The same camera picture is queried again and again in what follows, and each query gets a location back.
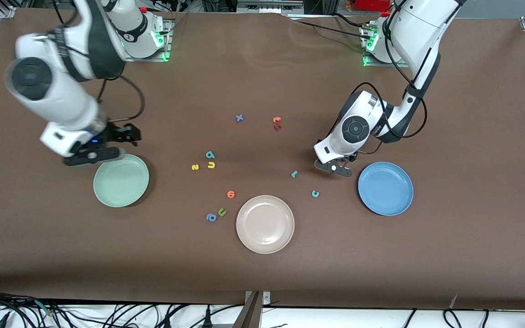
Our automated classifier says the blue plate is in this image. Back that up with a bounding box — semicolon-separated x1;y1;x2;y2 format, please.
358;162;414;217

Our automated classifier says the green plate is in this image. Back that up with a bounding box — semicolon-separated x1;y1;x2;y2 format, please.
93;154;150;208

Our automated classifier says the beige plate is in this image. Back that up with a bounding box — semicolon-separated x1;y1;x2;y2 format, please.
236;195;295;254

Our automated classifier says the brown table cover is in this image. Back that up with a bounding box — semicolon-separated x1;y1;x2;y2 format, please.
0;8;525;310

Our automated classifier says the red box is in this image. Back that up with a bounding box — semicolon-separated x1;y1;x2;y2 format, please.
354;0;393;12

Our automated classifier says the small metal mounting plate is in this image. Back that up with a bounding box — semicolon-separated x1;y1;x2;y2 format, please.
245;291;271;305

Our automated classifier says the aluminium profile beam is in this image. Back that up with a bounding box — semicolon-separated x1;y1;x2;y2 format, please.
233;292;263;328

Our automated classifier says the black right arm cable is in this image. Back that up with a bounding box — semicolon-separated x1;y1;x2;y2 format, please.
53;0;145;126

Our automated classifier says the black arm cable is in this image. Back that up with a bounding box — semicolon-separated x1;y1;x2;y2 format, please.
349;0;428;155
53;0;145;126

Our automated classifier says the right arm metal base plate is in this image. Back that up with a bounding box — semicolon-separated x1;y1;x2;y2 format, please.
123;18;174;62

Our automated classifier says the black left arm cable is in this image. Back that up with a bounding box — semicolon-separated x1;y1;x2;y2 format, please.
349;0;428;155

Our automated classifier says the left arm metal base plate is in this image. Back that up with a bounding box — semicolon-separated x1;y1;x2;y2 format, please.
363;23;411;68

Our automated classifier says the black base cable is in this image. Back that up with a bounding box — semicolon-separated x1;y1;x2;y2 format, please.
285;13;375;41

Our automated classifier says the grey metal frame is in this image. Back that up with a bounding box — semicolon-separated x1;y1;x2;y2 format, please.
237;0;304;14

